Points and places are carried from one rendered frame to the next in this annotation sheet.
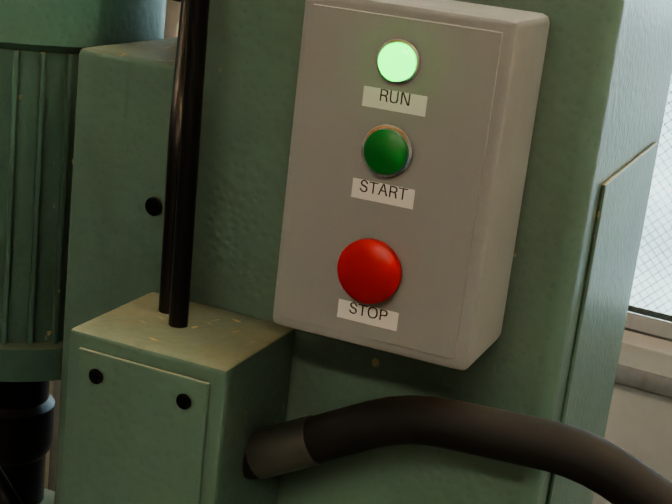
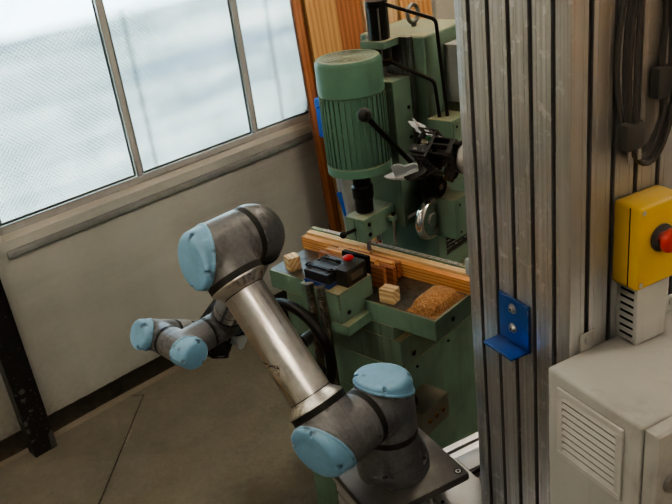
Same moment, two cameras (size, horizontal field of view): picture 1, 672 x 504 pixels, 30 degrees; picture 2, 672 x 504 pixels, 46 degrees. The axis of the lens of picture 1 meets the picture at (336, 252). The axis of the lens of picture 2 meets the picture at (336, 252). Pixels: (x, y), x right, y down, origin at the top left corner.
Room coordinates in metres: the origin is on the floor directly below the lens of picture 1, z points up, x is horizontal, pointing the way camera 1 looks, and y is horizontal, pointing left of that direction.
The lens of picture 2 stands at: (0.10, 2.14, 1.93)
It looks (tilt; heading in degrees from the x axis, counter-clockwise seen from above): 25 degrees down; 293
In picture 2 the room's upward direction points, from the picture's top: 8 degrees counter-clockwise
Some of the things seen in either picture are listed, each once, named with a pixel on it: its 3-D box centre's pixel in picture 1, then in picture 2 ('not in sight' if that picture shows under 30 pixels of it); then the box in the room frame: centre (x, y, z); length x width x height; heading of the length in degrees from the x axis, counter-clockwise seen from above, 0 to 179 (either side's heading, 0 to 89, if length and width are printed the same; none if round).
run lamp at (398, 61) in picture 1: (396, 62); not in sight; (0.55, -0.02, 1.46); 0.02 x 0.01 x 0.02; 69
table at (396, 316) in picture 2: not in sight; (359, 293); (0.83, 0.33, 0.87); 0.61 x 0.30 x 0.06; 159
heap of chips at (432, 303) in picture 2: not in sight; (435, 296); (0.59, 0.40, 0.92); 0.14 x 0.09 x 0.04; 69
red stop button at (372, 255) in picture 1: (369, 271); not in sight; (0.55, -0.02, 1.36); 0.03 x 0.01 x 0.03; 69
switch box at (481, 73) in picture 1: (407, 173); (464, 69); (0.58, -0.03, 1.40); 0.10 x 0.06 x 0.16; 69
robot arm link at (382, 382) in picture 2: not in sight; (383, 400); (0.56, 0.94, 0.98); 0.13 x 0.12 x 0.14; 66
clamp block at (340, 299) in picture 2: not in sight; (337, 292); (0.86, 0.41, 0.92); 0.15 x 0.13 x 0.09; 159
